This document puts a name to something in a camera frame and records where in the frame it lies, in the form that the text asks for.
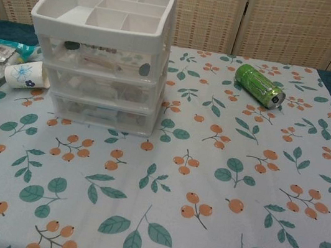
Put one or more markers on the white plastic drawer organizer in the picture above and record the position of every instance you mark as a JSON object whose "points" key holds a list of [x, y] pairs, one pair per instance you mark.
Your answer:
{"points": [[98, 30]]}

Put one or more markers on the fruit and leaf print tablecloth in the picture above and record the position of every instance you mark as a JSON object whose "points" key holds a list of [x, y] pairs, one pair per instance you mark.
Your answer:
{"points": [[173, 194]]}

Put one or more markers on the green energy drink can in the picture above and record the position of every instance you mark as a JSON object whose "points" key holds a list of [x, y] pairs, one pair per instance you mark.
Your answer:
{"points": [[254, 81]]}

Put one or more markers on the woven bamboo folding screen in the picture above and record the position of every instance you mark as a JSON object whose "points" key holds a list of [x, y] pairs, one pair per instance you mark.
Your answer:
{"points": [[232, 18]]}

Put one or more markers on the paper cup with blue flower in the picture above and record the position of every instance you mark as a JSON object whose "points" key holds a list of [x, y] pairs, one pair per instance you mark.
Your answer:
{"points": [[22, 74]]}

